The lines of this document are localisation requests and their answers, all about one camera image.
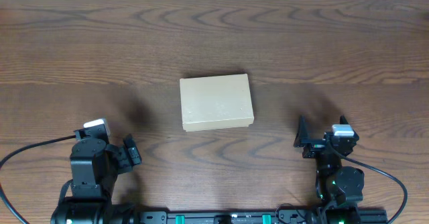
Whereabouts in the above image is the brown cardboard box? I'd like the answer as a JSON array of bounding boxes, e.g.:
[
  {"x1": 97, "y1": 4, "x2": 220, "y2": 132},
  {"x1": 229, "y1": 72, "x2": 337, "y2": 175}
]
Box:
[{"x1": 180, "y1": 74, "x2": 255, "y2": 132}]

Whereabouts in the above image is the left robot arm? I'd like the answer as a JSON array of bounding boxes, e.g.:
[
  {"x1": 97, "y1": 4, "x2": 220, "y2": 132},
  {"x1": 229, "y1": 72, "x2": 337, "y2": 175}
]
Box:
[{"x1": 50, "y1": 124, "x2": 141, "y2": 224}]

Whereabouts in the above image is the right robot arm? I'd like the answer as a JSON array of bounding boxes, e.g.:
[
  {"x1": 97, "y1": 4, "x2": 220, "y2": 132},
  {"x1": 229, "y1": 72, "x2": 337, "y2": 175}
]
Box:
[{"x1": 294, "y1": 116, "x2": 365, "y2": 223}]

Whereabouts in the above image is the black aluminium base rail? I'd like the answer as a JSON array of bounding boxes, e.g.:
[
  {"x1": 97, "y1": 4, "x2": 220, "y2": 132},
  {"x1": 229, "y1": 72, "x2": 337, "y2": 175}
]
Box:
[{"x1": 133, "y1": 203, "x2": 388, "y2": 224}]

